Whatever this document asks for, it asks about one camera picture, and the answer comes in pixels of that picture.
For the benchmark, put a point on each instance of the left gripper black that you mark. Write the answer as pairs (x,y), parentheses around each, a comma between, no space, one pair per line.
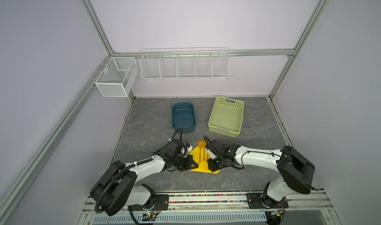
(187,166)

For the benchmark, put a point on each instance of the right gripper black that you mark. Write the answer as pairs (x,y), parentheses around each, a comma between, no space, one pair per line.
(212,167)

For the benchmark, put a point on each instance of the yellow paper napkin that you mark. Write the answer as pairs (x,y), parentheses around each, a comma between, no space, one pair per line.
(203,166)

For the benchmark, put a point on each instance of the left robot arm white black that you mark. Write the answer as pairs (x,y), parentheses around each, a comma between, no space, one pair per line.
(116,187)

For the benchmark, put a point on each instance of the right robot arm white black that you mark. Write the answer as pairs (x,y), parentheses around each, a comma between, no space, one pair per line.
(296,172)

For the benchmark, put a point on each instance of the light green perforated basket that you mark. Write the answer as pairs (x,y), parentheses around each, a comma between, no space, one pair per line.
(227,116)

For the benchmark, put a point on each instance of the dark teal plastic tub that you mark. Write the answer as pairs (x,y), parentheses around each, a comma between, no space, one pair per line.
(183,116)

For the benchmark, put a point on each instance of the white vent grille strip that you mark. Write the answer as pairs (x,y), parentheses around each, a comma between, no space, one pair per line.
(182,218)

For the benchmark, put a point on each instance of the white mesh box basket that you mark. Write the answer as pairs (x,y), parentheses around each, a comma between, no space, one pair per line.
(117,77)

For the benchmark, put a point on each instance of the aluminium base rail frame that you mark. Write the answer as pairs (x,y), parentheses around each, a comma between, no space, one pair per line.
(312,209)

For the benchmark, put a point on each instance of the white wire shelf rack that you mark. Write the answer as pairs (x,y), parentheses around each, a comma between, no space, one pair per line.
(185,64)

